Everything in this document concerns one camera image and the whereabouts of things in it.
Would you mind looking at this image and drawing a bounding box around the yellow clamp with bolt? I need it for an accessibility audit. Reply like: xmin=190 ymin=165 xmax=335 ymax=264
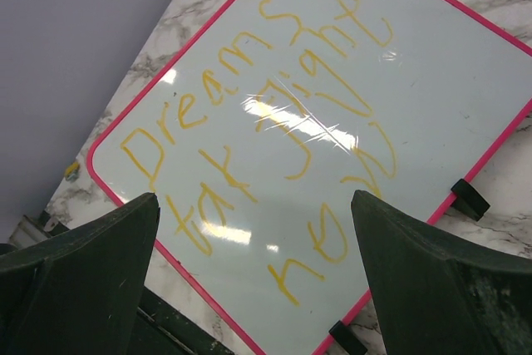
xmin=64 ymin=160 xmax=81 ymax=181

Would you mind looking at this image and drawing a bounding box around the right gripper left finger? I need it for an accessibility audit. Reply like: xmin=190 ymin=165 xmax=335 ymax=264
xmin=1 ymin=193 xmax=160 ymax=354

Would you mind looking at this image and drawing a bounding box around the aluminium rail frame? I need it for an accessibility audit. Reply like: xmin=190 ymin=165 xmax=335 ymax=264
xmin=8 ymin=215 xmax=51 ymax=249

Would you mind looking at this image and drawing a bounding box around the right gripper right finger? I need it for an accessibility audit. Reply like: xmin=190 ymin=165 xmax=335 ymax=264
xmin=351 ymin=190 xmax=531 ymax=354

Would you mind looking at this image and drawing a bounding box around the pink framed whiteboard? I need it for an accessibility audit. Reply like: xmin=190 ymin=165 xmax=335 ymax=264
xmin=86 ymin=0 xmax=531 ymax=354

